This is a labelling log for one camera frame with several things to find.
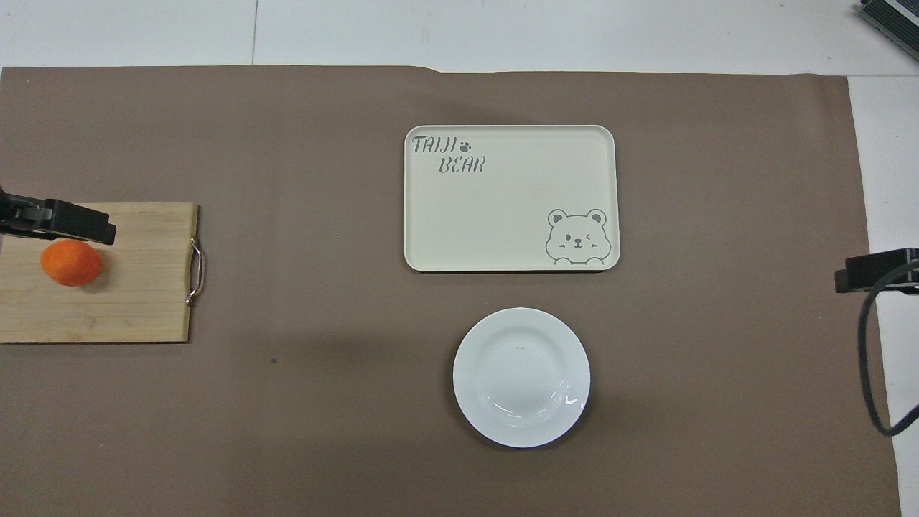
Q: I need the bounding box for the white round plate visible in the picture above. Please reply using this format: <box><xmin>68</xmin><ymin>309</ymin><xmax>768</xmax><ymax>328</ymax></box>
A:
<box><xmin>452</xmin><ymin>307</ymin><xmax>592</xmax><ymax>450</ymax></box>

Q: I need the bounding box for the cream tray with bear print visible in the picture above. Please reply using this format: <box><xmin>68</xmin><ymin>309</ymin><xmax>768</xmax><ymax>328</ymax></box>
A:
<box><xmin>403</xmin><ymin>125</ymin><xmax>621</xmax><ymax>273</ymax></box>

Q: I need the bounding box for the wooden cutting board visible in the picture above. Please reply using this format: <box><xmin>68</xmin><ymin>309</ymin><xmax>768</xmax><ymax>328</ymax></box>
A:
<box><xmin>0</xmin><ymin>202</ymin><xmax>206</xmax><ymax>344</ymax></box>

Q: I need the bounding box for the orange fruit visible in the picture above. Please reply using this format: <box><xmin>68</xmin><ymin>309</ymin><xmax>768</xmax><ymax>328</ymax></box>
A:
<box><xmin>40</xmin><ymin>239</ymin><xmax>103</xmax><ymax>287</ymax></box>

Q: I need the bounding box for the black stand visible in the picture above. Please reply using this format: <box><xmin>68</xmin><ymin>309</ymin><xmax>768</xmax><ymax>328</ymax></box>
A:
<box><xmin>857</xmin><ymin>0</ymin><xmax>919</xmax><ymax>52</ymax></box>

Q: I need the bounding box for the black cable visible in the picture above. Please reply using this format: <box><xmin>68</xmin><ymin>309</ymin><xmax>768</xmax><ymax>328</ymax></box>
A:
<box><xmin>857</xmin><ymin>260</ymin><xmax>919</xmax><ymax>437</ymax></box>

